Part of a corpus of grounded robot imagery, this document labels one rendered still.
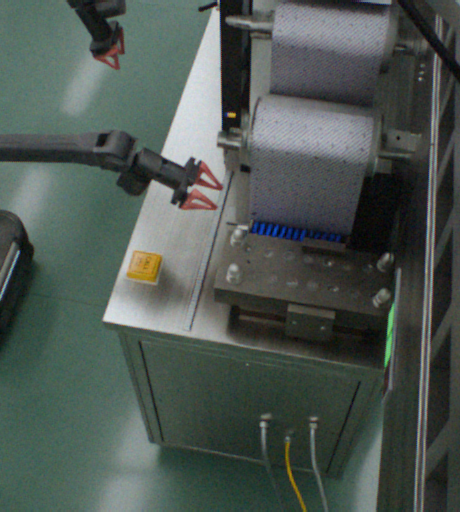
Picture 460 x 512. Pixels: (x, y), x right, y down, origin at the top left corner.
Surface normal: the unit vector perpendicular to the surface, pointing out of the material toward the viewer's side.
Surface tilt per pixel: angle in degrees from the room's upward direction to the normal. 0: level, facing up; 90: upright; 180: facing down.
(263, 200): 90
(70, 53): 0
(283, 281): 0
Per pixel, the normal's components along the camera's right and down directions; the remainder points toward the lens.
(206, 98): 0.00, -0.58
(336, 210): -0.20, 0.80
